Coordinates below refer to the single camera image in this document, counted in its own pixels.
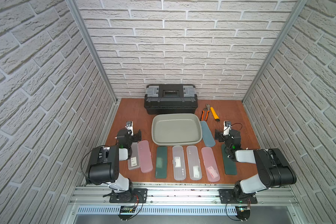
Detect right controller board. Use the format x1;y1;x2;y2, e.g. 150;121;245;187
235;207;251;221

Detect left controller board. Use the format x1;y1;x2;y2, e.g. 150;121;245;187
118;206;136;221

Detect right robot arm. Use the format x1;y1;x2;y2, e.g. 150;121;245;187
215;128;297;204

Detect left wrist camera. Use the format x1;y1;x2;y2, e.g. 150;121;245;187
126;121;133;136

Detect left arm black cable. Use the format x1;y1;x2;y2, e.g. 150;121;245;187
80;145;107;185

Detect orange handled pliers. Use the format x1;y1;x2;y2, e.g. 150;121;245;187
200;104;210;121

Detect pink pencil case left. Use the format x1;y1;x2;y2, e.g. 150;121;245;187
138;140;153;173

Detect black plastic toolbox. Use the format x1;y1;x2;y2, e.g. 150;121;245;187
144;84;198;115

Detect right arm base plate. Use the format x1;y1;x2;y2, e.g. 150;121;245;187
218;189;258;204

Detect controller board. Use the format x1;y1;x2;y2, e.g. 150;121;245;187
118;206;136;221
235;207;251;221

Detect dark green case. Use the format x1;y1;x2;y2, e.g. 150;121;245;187
221;144;238;175
155;147;168;179

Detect light blue pencil case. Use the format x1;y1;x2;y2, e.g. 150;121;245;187
200;121;216;147

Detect clear pencil case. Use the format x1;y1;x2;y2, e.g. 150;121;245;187
172;146;186;181
186;146;202;181

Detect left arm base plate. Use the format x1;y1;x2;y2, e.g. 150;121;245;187
108;188;148;203

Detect grey plastic storage tray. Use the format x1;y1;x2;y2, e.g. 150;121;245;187
151;113;203;146

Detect yellow utility knife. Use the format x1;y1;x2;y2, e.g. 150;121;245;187
210;107;220;122

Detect aluminium mounting rail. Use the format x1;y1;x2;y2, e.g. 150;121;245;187
69;182;299;206

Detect pink pencil case with label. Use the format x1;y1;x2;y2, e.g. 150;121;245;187
202;147;220;182

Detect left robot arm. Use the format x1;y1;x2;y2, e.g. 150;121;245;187
81;129;141;194

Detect clear rectangular case far left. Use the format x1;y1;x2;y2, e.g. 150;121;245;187
128;142;141;170

